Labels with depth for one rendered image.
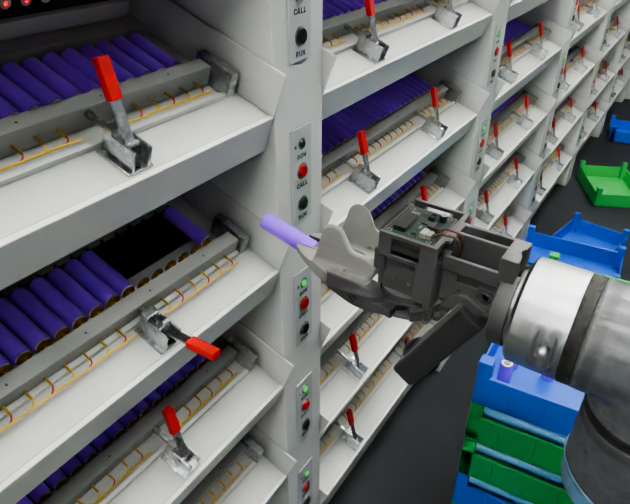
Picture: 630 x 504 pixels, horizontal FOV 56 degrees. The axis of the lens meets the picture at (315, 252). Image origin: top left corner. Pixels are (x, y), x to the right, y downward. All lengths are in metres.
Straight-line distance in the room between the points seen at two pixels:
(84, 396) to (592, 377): 0.43
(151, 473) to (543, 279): 0.50
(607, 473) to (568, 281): 0.16
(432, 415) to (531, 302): 1.12
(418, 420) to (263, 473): 0.64
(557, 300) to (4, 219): 0.40
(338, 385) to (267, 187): 0.53
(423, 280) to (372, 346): 0.72
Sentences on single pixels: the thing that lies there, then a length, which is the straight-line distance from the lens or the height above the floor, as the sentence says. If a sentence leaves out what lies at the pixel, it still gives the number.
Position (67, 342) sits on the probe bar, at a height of 0.77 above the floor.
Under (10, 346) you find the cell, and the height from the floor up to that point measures 0.78.
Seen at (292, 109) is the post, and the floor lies 0.92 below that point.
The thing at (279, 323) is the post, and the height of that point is 0.64.
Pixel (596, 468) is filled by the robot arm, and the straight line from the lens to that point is 0.55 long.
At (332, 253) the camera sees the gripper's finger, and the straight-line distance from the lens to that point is 0.54.
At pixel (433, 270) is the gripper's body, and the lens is 0.48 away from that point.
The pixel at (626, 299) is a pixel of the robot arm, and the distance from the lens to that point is 0.48.
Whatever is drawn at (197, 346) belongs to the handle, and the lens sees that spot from 0.59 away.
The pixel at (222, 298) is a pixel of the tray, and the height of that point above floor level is 0.73.
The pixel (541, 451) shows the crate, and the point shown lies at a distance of 0.96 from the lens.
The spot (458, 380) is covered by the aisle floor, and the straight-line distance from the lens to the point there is 1.67.
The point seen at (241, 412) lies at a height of 0.54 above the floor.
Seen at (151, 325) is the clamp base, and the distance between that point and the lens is 0.62.
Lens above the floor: 1.14
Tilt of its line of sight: 32 degrees down
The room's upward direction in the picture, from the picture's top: straight up
